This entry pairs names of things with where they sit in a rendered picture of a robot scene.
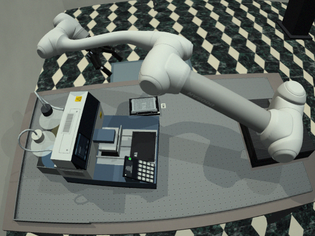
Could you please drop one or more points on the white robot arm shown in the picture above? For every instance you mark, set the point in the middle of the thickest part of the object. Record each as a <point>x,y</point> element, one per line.
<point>279,127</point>

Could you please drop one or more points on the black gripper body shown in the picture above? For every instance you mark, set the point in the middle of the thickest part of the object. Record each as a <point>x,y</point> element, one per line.
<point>93,50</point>

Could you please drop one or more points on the grey curved hose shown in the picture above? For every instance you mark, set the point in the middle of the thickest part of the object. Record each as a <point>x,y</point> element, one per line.
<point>42,101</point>

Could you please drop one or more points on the clear plastic bottle with grey cap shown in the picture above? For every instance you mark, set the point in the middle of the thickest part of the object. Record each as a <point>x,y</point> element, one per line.
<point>43,140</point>

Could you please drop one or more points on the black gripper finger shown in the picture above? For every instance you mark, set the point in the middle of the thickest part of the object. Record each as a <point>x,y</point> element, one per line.
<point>97,63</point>
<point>111,50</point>

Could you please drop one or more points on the black rectangular frame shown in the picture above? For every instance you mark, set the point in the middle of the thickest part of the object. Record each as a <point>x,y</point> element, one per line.
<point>151,113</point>

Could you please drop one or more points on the white and black benchtop lab machine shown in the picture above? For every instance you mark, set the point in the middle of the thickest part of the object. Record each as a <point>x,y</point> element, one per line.
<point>97,149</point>

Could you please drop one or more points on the clear plastic bottle with black cap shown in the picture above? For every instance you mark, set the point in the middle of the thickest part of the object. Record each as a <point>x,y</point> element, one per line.
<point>50,119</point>

